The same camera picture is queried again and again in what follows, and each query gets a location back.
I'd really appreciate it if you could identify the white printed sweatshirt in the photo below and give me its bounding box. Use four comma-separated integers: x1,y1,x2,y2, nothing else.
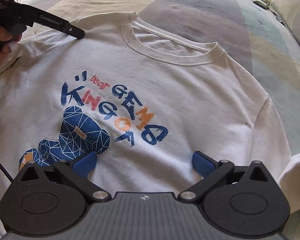
0,11,300,240

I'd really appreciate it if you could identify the person's left hand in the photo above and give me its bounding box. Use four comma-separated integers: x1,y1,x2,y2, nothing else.
0,26,12,65

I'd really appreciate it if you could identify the pastel striped bed sheet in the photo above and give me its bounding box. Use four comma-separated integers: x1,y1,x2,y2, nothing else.
0,0,300,240

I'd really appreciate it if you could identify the small dark object on bed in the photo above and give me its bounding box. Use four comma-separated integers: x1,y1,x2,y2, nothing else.
253,1,270,10

